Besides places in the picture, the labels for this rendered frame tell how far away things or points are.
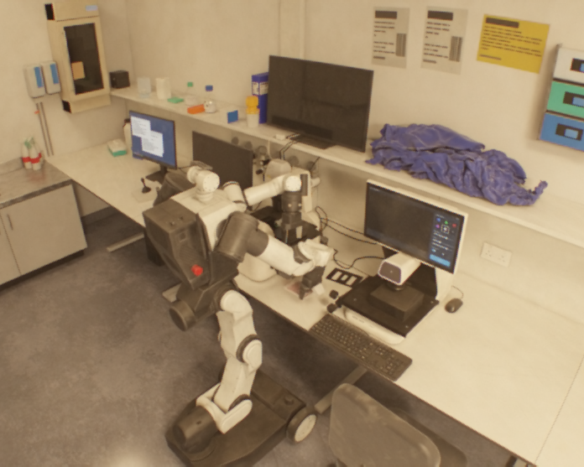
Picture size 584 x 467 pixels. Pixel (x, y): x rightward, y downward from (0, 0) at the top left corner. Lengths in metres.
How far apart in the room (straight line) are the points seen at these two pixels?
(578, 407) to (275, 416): 1.38
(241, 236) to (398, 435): 0.77
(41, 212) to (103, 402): 1.67
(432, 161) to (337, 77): 0.68
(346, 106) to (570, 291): 1.40
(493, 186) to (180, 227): 1.29
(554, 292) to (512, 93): 0.94
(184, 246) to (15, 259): 2.56
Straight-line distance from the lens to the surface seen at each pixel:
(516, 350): 2.10
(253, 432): 2.36
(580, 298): 2.32
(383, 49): 2.52
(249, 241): 1.46
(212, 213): 1.54
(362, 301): 1.99
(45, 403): 3.00
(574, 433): 1.89
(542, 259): 2.28
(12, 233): 3.85
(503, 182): 2.11
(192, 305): 1.74
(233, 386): 2.23
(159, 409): 2.74
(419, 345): 1.98
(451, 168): 2.06
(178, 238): 1.51
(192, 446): 2.24
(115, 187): 3.51
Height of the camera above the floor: 2.09
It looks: 30 degrees down
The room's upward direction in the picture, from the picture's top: straight up
